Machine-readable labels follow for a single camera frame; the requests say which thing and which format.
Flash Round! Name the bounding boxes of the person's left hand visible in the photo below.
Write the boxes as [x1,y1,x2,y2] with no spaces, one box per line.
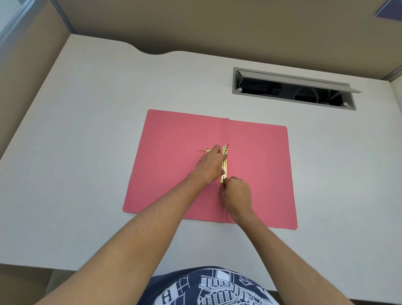
[194,145,226,186]

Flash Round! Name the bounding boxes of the person's right hand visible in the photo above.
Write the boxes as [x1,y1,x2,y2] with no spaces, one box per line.
[219,176,254,219]

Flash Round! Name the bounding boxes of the brass file fastener bar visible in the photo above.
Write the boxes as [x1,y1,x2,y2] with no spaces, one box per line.
[221,143,230,185]

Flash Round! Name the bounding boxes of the person's left forearm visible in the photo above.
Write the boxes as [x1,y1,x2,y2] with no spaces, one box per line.
[33,172,214,305]

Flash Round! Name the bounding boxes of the person's right forearm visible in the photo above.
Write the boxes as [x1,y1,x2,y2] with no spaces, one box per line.
[229,207,354,305]

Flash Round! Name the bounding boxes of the pink paper file folder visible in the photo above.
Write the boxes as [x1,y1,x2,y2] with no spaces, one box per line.
[122,109,298,230]

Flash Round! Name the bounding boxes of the navy white printed shirt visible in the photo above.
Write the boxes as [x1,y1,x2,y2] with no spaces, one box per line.
[137,266,280,305]

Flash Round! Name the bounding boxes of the dark blue paper sheet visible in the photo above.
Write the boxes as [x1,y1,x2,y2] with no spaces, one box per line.
[375,0,402,22]

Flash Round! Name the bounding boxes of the grey desk cable tray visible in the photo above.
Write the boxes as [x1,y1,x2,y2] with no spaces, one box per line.
[232,67,362,111]

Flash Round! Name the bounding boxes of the white cable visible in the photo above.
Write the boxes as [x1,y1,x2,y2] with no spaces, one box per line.
[294,84,333,102]

